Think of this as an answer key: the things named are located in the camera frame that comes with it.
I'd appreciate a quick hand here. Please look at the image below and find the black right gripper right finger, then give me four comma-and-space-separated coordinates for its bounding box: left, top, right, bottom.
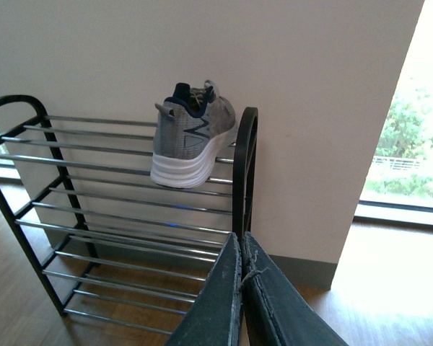
240, 231, 349, 346

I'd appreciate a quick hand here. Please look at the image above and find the black metal shoe rack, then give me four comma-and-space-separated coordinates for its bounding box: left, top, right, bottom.
0, 95, 258, 343

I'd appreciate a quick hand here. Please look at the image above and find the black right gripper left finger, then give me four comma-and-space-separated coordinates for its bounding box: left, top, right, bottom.
165, 233, 242, 345

